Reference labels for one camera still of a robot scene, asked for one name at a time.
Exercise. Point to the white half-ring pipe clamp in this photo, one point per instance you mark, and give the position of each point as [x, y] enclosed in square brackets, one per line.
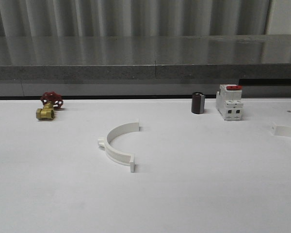
[281, 130]

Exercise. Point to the dark brown cylindrical capacitor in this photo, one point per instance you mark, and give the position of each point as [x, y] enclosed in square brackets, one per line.
[198, 103]

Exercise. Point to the brass valve red handwheel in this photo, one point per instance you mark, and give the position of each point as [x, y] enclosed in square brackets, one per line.
[51, 101]

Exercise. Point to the grey stone counter ledge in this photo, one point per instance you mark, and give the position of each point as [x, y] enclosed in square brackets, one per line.
[198, 59]

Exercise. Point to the white circuit breaker red switch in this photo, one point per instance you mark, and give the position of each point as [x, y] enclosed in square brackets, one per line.
[228, 102]

